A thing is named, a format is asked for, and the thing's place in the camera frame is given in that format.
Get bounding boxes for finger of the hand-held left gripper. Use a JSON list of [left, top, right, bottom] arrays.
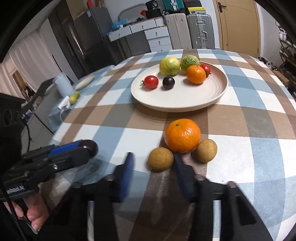
[[21, 147, 94, 176], [22, 140, 87, 161]]

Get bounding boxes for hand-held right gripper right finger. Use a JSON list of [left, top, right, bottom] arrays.
[[173, 153, 274, 241]]

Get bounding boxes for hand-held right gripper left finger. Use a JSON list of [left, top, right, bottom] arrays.
[[73, 152, 136, 241]]

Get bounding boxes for dark purple grape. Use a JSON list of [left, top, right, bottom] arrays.
[[80, 140, 99, 157]]

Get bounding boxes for brown longan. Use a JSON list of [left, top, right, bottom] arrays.
[[196, 139, 218, 163], [148, 147, 174, 172]]

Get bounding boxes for orange tangerine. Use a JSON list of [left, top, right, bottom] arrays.
[[186, 65, 207, 84], [164, 118, 201, 153]]

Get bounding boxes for large cream plate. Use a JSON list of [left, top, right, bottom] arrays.
[[131, 61, 229, 113]]

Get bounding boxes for dark purple plum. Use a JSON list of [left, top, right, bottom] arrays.
[[162, 77, 175, 90]]

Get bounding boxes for yellow-green guava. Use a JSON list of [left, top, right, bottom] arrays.
[[159, 57, 181, 76]]

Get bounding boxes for wrinkled green passion fruit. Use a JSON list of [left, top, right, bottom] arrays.
[[180, 55, 200, 71]]

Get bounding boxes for person's left hand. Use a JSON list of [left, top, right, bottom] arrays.
[[10, 192, 50, 232]]

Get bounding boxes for white power bank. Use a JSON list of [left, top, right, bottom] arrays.
[[59, 96, 71, 110]]

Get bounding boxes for white cylindrical kettle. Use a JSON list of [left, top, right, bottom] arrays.
[[53, 72, 74, 98]]

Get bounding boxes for pale pleated curtain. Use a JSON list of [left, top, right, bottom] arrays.
[[0, 35, 62, 98]]

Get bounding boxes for dark wardrobe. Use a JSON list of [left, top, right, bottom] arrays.
[[47, 0, 88, 80]]

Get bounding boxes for grey refrigerator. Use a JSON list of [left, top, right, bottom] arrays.
[[73, 7, 116, 75]]

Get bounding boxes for white curved desk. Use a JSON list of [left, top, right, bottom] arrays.
[[107, 17, 171, 56]]

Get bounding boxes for blue plastic bag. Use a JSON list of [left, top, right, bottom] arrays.
[[112, 19, 130, 29]]

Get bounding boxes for white drawer cabinet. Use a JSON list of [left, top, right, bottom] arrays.
[[144, 25, 173, 52]]

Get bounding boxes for pile of shoes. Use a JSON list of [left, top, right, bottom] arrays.
[[258, 57, 278, 70]]

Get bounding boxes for beige suitcase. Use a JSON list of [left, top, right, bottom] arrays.
[[164, 13, 193, 50]]

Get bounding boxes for silver suitcase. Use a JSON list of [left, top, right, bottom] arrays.
[[186, 13, 216, 49]]

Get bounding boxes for wooden shoe rack with shoes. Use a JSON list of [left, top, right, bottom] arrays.
[[277, 21, 296, 98]]

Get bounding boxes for tan wooden door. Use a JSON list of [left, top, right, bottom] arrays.
[[213, 0, 260, 58]]

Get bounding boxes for black printed bag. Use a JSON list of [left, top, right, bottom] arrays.
[[145, 0, 163, 11]]

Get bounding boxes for yellow and white box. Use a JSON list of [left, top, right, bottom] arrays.
[[187, 6, 207, 15]]

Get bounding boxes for teal suitcase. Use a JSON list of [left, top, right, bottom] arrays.
[[162, 0, 185, 13]]

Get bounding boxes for black shoe box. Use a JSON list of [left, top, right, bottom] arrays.
[[183, 0, 204, 8]]

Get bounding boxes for white charging cable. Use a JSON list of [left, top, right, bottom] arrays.
[[59, 108, 70, 122]]

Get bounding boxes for black braided cable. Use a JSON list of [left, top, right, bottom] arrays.
[[3, 200, 27, 241]]

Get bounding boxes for grey arched frame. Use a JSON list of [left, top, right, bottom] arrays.
[[118, 8, 148, 22]]

